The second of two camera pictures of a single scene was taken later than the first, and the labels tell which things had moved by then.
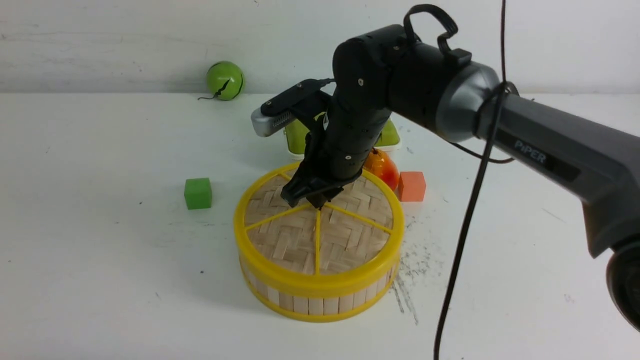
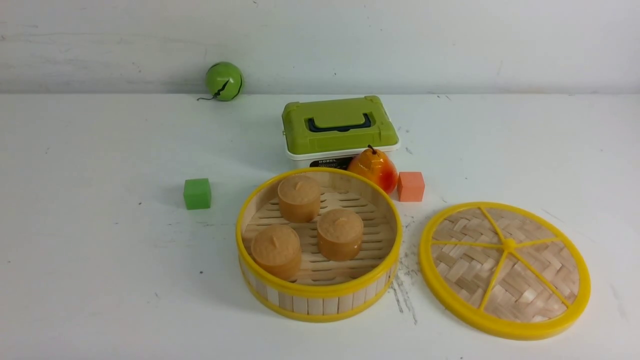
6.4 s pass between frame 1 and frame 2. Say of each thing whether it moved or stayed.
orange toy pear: stayed
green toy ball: stayed
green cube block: stayed
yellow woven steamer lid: moved
